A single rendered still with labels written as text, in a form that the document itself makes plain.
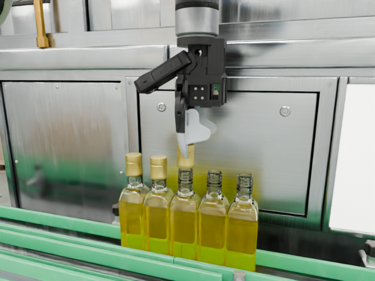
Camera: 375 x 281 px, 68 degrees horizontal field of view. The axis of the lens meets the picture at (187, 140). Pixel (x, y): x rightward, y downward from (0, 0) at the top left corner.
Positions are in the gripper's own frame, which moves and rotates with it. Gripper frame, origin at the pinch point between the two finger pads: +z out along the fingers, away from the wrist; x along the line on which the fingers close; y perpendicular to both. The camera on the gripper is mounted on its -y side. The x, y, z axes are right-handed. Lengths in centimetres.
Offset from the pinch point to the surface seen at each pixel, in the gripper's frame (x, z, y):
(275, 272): 3.5, 26.2, 18.4
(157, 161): -1.4, 2.7, -5.4
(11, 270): -12.7, 24.4, -32.6
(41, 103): 17, -6, -49
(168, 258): -3.8, 22.0, -2.5
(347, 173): 12.0, 6.0, 31.6
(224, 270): -4.0, 22.1, 8.7
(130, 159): -1.0, 2.7, -11.3
